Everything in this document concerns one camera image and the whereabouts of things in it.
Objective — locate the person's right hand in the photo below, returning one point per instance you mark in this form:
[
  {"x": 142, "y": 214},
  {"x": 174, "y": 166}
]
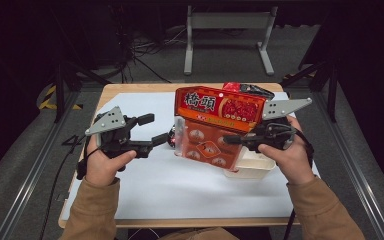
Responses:
[{"x": 290, "y": 161}]

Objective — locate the white metal stand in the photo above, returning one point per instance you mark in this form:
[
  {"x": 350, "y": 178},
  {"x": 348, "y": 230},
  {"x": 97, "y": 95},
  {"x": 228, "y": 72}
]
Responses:
[{"x": 230, "y": 20}]

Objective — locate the white divided plastic container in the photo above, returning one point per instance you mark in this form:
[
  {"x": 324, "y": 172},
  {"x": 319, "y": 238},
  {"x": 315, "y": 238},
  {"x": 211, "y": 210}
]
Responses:
[{"x": 251, "y": 166}]

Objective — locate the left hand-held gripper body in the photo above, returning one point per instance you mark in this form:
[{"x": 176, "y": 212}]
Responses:
[{"x": 116, "y": 140}]

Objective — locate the large black red packet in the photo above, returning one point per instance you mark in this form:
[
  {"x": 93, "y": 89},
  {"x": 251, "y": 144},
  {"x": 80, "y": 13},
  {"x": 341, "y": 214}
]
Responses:
[{"x": 246, "y": 88}]

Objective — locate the aluminium floor rail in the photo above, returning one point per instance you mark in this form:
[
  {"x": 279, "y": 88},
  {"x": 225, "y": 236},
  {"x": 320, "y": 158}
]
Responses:
[
  {"x": 30, "y": 173},
  {"x": 356, "y": 173}
]

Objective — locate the person's left hand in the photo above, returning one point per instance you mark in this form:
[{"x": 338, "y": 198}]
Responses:
[{"x": 105, "y": 166}]

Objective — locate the white table sheet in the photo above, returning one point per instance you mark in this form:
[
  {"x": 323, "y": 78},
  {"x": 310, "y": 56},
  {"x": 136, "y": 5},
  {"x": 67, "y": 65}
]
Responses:
[{"x": 173, "y": 186}]

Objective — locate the yellow black hazard tape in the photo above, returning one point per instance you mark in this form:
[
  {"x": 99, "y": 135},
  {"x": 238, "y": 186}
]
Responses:
[{"x": 48, "y": 100}]

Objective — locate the person's tan clothing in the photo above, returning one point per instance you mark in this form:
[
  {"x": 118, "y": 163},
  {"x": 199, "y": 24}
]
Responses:
[{"x": 200, "y": 234}]

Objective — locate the orange seasoning packet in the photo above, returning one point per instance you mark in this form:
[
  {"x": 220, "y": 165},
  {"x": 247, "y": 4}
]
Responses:
[{"x": 216, "y": 126}]

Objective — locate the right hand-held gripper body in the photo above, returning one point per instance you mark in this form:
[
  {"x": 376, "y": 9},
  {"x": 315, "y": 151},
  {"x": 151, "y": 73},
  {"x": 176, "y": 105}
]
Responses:
[{"x": 273, "y": 133}]

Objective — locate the black metal stand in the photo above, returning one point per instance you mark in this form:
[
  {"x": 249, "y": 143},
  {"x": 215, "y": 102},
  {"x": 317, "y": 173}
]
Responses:
[
  {"x": 59, "y": 90},
  {"x": 331, "y": 90}
]

